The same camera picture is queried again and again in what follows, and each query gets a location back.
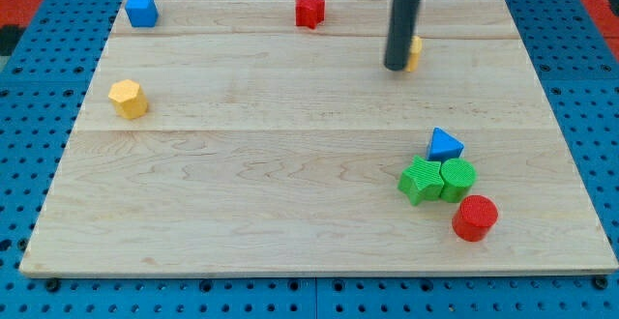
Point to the yellow heart block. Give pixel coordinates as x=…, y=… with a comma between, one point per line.
x=414, y=54

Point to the green star block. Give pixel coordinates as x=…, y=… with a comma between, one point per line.
x=421, y=181

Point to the red star block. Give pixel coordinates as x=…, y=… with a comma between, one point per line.
x=309, y=13

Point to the light wooden board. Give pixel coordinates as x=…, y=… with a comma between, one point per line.
x=273, y=150

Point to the blue triangle block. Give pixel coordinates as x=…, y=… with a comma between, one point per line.
x=443, y=146

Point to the green cylinder block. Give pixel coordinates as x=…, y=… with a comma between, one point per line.
x=459, y=176

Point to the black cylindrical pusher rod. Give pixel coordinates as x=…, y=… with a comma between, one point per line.
x=402, y=24

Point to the red cylinder block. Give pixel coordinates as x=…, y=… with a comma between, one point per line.
x=474, y=218

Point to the yellow hexagon block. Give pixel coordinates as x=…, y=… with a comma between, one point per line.
x=128, y=99

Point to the blue cube block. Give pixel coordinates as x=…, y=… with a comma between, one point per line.
x=142, y=13

